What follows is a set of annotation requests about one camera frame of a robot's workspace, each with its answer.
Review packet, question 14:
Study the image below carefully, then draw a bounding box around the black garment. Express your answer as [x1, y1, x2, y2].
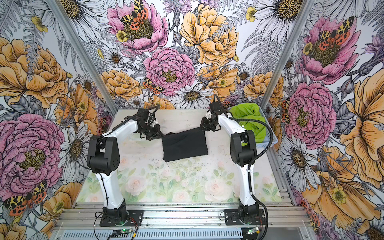
[162, 128, 209, 162]

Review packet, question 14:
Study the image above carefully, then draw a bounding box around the aluminium corner post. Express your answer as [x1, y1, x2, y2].
[47, 1, 119, 115]
[260, 0, 315, 110]

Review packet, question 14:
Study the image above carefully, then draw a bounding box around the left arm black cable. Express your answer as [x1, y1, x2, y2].
[95, 104, 160, 211]

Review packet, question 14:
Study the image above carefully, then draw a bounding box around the lime green towel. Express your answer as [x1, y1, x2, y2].
[230, 103, 266, 143]

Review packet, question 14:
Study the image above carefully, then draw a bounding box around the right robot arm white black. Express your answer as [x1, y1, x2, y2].
[201, 102, 260, 224]

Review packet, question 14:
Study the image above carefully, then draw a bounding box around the light blue plastic basket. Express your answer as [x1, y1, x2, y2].
[228, 105, 279, 150]

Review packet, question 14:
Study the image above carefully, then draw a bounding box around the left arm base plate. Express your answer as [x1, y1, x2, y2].
[99, 210, 144, 227]

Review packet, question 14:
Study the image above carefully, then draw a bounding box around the left aluminium corner post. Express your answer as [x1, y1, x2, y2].
[47, 1, 119, 115]

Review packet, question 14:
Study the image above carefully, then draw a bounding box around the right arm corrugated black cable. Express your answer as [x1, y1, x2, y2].
[213, 94, 274, 240]

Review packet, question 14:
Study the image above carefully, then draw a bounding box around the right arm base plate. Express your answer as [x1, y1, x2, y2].
[224, 209, 266, 226]

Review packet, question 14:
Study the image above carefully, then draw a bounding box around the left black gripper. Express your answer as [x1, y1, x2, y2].
[136, 123, 164, 141]

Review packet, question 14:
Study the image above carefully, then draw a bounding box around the right aluminium corner post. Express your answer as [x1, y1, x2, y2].
[260, 0, 315, 110]

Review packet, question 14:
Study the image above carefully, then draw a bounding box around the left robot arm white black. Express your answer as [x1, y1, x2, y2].
[87, 107, 163, 227]

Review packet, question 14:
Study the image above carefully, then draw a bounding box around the white vented cable duct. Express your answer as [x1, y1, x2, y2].
[57, 228, 243, 240]

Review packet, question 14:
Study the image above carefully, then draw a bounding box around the aluminium rail frame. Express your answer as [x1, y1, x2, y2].
[55, 202, 311, 232]

